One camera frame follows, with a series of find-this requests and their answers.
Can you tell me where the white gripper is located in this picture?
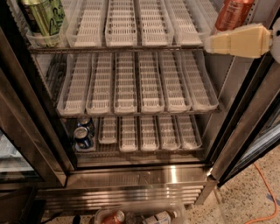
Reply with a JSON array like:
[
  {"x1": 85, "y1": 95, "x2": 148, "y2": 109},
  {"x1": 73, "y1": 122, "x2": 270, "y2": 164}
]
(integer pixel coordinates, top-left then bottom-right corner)
[{"x1": 204, "y1": 17, "x2": 280, "y2": 64}]

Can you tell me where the red coke can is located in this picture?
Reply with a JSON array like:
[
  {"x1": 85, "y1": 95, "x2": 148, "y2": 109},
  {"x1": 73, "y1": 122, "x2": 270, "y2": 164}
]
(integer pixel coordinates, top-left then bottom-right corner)
[{"x1": 214, "y1": 0, "x2": 255, "y2": 32}]

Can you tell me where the top shelf rightmost tray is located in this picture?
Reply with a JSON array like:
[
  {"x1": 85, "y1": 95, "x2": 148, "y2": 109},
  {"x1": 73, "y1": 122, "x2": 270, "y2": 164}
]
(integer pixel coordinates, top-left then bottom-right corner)
[{"x1": 196, "y1": 0, "x2": 219, "y2": 35}]

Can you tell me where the shelf tray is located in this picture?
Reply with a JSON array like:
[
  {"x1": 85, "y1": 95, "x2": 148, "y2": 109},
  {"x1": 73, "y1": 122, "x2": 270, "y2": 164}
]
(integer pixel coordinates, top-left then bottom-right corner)
[
  {"x1": 158, "y1": 52, "x2": 192, "y2": 113},
  {"x1": 164, "y1": 0, "x2": 211, "y2": 46},
  {"x1": 57, "y1": 53, "x2": 92, "y2": 116},
  {"x1": 177, "y1": 115, "x2": 202, "y2": 150},
  {"x1": 180, "y1": 50, "x2": 219, "y2": 111},
  {"x1": 25, "y1": 0, "x2": 71, "y2": 49},
  {"x1": 98, "y1": 117, "x2": 117, "y2": 144},
  {"x1": 114, "y1": 52, "x2": 137, "y2": 114},
  {"x1": 66, "y1": 0, "x2": 107, "y2": 47},
  {"x1": 119, "y1": 116, "x2": 138, "y2": 152},
  {"x1": 75, "y1": 127, "x2": 96, "y2": 151},
  {"x1": 140, "y1": 116, "x2": 159, "y2": 151},
  {"x1": 136, "y1": 0, "x2": 174, "y2": 46},
  {"x1": 86, "y1": 52, "x2": 113, "y2": 115},
  {"x1": 158, "y1": 115, "x2": 180, "y2": 151},
  {"x1": 196, "y1": 0, "x2": 219, "y2": 35},
  {"x1": 105, "y1": 0, "x2": 137, "y2": 46},
  {"x1": 137, "y1": 52, "x2": 165, "y2": 113}
]

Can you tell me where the fridge glass door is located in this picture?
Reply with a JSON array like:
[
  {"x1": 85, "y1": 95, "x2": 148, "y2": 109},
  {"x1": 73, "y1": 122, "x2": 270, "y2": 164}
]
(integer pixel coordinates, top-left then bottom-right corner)
[{"x1": 211, "y1": 55, "x2": 280, "y2": 186}]

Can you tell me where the stainless steel fridge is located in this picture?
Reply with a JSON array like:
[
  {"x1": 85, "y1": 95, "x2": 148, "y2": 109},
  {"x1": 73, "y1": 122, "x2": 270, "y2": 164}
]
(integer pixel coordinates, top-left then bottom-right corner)
[{"x1": 0, "y1": 0, "x2": 280, "y2": 221}]

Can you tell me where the blue can rear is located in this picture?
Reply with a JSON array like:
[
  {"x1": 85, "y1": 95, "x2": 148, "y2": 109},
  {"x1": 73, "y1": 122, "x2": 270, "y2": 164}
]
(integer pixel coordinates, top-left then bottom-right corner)
[{"x1": 77, "y1": 117, "x2": 95, "y2": 137}]

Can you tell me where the blue can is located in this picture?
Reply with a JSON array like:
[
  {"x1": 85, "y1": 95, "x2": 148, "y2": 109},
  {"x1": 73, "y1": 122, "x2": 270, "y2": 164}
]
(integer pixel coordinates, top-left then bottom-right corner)
[
  {"x1": 73, "y1": 127, "x2": 93, "y2": 149},
  {"x1": 77, "y1": 117, "x2": 95, "y2": 137}
]

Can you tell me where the bottom shelf leftmost tray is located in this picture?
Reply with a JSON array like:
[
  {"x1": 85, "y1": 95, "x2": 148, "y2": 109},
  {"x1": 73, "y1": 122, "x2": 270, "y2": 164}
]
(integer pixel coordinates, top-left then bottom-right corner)
[{"x1": 75, "y1": 127, "x2": 96, "y2": 151}]

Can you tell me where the blue can front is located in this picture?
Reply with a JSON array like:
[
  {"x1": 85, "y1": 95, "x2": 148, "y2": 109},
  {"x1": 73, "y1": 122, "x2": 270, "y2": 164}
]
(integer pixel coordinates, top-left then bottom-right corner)
[{"x1": 73, "y1": 127, "x2": 93, "y2": 149}]

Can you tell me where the top shelf leftmost tray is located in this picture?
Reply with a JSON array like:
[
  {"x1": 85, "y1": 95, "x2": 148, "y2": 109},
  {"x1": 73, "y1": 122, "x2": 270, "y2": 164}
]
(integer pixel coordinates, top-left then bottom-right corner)
[{"x1": 25, "y1": 0, "x2": 71, "y2": 49}]

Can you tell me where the green drink can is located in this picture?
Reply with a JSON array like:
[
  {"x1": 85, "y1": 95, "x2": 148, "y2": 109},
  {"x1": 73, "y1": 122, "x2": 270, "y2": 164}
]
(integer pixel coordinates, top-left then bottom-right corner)
[{"x1": 20, "y1": 0, "x2": 67, "y2": 47}]

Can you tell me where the red can in bin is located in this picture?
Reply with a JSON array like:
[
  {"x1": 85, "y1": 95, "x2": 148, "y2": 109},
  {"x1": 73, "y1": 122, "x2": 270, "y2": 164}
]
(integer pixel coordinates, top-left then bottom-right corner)
[{"x1": 101, "y1": 210, "x2": 125, "y2": 224}]

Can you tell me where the clear plastic bin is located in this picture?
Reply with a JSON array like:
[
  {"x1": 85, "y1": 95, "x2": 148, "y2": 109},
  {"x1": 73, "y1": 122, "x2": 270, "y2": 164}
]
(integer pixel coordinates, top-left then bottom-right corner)
[{"x1": 90, "y1": 200, "x2": 188, "y2": 224}]

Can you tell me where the orange cable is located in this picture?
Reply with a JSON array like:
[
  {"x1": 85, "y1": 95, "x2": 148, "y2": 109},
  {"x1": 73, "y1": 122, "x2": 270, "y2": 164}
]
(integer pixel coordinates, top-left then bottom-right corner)
[{"x1": 244, "y1": 162, "x2": 279, "y2": 224}]

